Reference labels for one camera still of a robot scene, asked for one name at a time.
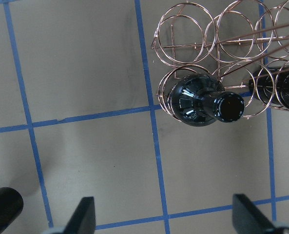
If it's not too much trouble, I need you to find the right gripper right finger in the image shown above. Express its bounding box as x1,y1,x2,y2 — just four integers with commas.
232,194,275,234

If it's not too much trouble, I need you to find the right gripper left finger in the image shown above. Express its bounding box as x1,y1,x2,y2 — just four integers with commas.
63,196,96,234

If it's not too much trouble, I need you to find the black wine bottle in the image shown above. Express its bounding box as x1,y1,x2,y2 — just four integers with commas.
0,187,24,234

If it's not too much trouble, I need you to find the black bottle in basket left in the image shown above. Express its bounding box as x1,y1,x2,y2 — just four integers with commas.
167,73,245,127

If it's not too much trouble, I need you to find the black bottle in basket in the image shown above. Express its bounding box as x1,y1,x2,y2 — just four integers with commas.
249,65,289,109
167,73,245,127

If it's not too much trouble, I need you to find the black bottle in basket right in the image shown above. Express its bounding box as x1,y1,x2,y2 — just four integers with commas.
249,65,289,109

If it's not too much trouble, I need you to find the copper wire wine basket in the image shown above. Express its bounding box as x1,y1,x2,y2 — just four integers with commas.
151,0,289,121

